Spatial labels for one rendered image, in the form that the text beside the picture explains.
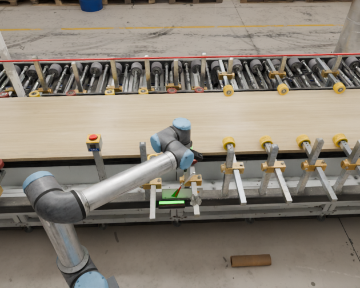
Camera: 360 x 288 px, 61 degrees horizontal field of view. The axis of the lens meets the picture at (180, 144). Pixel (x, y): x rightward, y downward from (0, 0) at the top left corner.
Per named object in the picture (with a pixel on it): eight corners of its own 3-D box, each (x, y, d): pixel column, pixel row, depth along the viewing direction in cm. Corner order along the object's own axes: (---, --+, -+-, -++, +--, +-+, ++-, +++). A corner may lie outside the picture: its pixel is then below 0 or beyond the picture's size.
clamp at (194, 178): (201, 186, 191) (202, 180, 188) (179, 186, 191) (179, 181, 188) (200, 179, 196) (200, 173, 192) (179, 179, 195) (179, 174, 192)
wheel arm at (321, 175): (336, 202, 169) (338, 198, 166) (330, 202, 168) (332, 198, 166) (305, 142, 205) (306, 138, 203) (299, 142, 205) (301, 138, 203)
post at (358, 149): (337, 195, 206) (367, 142, 173) (332, 195, 206) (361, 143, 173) (335, 191, 208) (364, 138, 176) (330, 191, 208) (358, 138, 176)
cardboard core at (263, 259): (272, 262, 232) (232, 263, 231) (270, 267, 237) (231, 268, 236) (269, 252, 238) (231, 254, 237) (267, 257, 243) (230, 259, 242)
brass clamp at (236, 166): (243, 174, 185) (244, 168, 182) (221, 175, 185) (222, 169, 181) (241, 167, 190) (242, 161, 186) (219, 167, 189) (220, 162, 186)
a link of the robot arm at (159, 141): (161, 146, 138) (182, 134, 143) (146, 132, 144) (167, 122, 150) (162, 160, 144) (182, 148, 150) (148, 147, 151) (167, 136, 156)
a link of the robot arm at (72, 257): (73, 296, 154) (25, 204, 104) (59, 270, 163) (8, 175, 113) (100, 276, 161) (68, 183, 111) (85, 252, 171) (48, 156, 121)
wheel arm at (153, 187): (155, 222, 174) (155, 218, 171) (150, 222, 174) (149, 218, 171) (156, 166, 206) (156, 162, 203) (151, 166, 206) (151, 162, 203)
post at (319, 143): (302, 194, 203) (325, 140, 171) (296, 194, 203) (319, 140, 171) (300, 190, 206) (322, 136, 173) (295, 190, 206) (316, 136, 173)
